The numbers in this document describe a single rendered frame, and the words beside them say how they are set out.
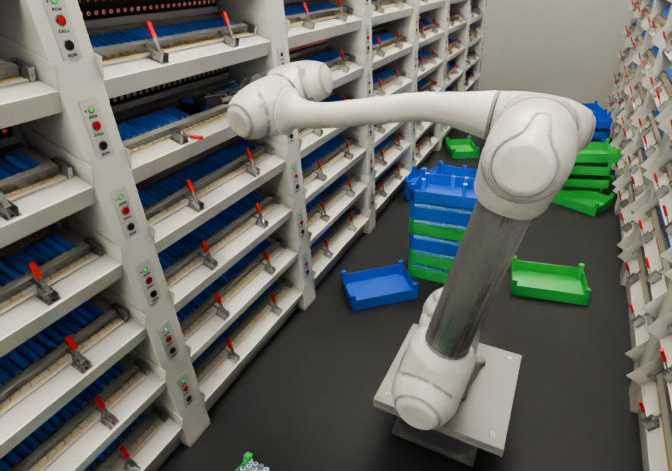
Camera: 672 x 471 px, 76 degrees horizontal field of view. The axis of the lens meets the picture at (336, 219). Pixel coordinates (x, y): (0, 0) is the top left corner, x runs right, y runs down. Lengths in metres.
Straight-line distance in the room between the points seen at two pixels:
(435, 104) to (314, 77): 0.28
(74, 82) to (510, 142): 0.81
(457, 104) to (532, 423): 1.06
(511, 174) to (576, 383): 1.17
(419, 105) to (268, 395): 1.13
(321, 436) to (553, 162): 1.12
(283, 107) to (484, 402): 0.93
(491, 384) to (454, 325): 0.46
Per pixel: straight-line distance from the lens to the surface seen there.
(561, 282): 2.20
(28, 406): 1.18
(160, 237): 1.20
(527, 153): 0.69
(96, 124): 1.04
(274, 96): 0.93
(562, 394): 1.72
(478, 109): 0.92
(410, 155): 2.92
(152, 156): 1.15
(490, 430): 1.28
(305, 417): 1.57
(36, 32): 1.00
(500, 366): 1.43
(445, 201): 1.85
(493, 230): 0.81
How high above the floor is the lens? 1.25
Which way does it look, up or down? 29 degrees down
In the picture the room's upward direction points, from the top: 4 degrees counter-clockwise
